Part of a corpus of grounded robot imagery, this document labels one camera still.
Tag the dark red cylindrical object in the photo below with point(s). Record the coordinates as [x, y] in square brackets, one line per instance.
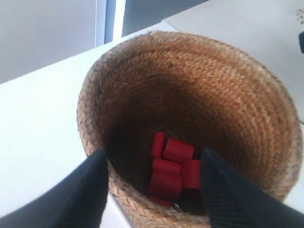
[190, 172]

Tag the red cylinder one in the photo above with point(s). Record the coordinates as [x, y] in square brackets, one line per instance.
[177, 151]

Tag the dark red round object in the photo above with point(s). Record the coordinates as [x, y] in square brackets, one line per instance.
[157, 144]

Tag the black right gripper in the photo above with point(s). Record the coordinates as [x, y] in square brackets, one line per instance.
[301, 41]

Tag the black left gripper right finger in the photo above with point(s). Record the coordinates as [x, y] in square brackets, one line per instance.
[232, 201]

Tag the brown woven wicker basket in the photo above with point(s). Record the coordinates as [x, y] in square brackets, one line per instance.
[195, 89]

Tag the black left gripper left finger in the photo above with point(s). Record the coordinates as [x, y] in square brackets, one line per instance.
[78, 201]

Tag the red cylinder five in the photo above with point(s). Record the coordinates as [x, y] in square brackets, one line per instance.
[164, 188]

